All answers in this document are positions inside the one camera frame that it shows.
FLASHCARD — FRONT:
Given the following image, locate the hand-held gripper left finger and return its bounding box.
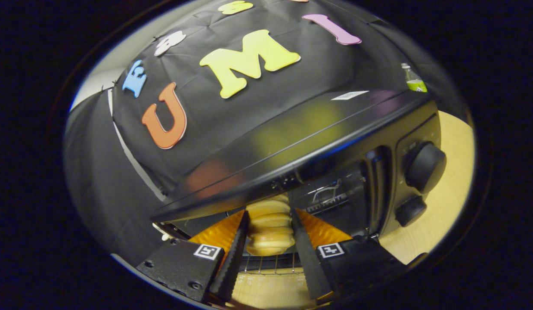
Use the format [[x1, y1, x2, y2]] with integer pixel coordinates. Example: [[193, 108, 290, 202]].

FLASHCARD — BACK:
[[136, 210, 250, 303]]

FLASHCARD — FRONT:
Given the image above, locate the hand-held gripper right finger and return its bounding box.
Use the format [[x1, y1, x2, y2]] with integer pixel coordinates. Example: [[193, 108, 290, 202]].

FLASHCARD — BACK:
[[290, 208, 407, 301]]

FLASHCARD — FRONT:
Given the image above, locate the yellow spiral bread roll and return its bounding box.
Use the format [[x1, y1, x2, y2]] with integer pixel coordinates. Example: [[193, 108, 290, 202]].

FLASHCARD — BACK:
[[245, 194, 295, 257]]

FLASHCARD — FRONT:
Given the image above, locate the black toaster oven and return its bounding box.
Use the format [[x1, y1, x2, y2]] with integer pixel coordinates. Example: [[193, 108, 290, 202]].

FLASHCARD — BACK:
[[150, 89, 447, 276]]

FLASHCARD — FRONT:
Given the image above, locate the green label drink bottle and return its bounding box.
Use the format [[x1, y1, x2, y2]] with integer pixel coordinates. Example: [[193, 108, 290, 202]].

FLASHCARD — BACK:
[[400, 63, 428, 93]]

